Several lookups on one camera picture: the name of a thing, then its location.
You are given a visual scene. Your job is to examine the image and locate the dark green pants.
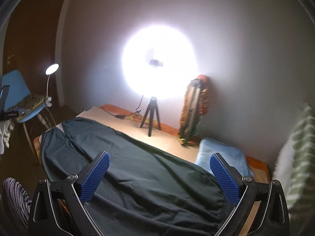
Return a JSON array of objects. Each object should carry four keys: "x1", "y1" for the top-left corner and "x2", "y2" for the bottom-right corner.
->
[{"x1": 41, "y1": 118, "x2": 234, "y2": 235}]

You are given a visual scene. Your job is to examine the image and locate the left hand white glove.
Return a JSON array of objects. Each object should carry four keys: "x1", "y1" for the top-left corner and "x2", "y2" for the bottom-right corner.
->
[{"x1": 0, "y1": 120, "x2": 14, "y2": 155}]

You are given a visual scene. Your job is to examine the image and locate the folded light blue cloth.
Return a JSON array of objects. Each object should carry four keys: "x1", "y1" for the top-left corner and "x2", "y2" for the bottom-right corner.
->
[{"x1": 195, "y1": 137, "x2": 254, "y2": 177}]

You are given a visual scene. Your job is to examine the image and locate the blue chair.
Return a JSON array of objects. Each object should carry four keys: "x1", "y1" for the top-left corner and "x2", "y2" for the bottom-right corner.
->
[{"x1": 1, "y1": 70, "x2": 50, "y2": 147}]

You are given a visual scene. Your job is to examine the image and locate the leopard print cushion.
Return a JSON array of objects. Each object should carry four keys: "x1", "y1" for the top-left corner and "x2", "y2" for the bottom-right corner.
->
[{"x1": 7, "y1": 93, "x2": 46, "y2": 111}]

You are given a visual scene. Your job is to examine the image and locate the orange bed mattress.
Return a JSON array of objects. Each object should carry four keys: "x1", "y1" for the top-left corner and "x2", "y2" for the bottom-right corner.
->
[{"x1": 34, "y1": 104, "x2": 270, "y2": 183}]

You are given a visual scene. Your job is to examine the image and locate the white clip desk lamp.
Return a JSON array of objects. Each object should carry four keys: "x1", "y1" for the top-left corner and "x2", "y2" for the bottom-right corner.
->
[{"x1": 45, "y1": 63, "x2": 59, "y2": 108}]

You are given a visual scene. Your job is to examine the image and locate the green white striped curtain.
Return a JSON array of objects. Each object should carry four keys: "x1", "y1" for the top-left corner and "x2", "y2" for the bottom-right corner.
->
[{"x1": 273, "y1": 104, "x2": 314, "y2": 214}]

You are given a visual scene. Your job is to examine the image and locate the striped purple trouser leg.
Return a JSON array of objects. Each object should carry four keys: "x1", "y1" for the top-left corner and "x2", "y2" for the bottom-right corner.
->
[{"x1": 3, "y1": 177, "x2": 32, "y2": 235}]

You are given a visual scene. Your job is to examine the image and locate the brown wooden door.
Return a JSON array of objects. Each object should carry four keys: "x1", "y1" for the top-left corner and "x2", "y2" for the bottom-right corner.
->
[{"x1": 2, "y1": 0, "x2": 64, "y2": 94}]

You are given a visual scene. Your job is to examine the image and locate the black mini tripod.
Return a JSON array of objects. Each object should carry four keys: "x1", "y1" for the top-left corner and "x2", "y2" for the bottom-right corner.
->
[{"x1": 140, "y1": 97, "x2": 161, "y2": 137}]

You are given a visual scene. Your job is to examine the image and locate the black cable on bed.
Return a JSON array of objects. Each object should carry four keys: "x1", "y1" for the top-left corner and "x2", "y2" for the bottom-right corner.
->
[{"x1": 105, "y1": 95, "x2": 145, "y2": 121}]

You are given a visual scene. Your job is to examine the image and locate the bright round ring light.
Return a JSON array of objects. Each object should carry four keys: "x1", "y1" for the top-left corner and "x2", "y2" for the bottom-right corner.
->
[{"x1": 121, "y1": 24, "x2": 200, "y2": 101}]

